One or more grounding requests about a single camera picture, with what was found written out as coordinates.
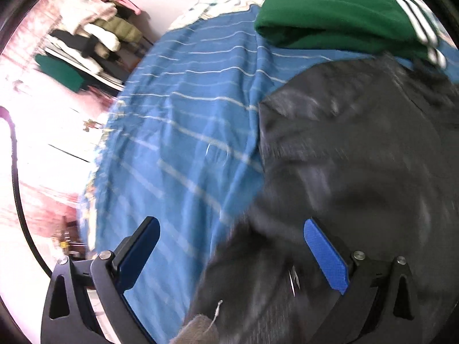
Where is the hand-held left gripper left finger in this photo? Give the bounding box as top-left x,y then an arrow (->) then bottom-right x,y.
40,216 -> 161,344

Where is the black cable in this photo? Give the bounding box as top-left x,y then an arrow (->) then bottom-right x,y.
0,105 -> 52,278

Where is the green striped sweatshirt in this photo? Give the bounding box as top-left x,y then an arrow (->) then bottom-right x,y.
254,0 -> 447,70

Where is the black jacket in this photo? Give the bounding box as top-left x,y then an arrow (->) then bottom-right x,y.
168,54 -> 459,344

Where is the blue striped bed sheet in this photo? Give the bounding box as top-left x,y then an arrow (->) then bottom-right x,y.
77,4 -> 336,344

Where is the green hanging garment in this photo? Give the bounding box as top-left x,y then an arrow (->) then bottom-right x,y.
35,54 -> 84,93

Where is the clothes rack with garments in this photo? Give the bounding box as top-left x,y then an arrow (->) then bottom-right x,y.
34,0 -> 155,92

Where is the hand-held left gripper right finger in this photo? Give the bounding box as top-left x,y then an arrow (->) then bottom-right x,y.
303,217 -> 419,344

